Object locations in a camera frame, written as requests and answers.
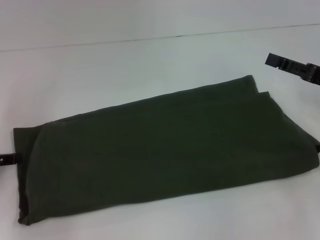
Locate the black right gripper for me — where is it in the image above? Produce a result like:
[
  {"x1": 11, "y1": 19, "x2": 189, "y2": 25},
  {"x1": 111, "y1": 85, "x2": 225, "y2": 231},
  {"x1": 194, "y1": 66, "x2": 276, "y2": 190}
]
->
[{"x1": 264, "y1": 52, "x2": 320, "y2": 87}]

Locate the dark green FREE t-shirt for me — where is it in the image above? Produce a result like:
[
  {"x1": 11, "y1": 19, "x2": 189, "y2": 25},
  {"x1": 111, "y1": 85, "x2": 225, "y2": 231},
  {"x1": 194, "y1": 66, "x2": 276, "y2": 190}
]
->
[{"x1": 12, "y1": 74, "x2": 320, "y2": 225}]

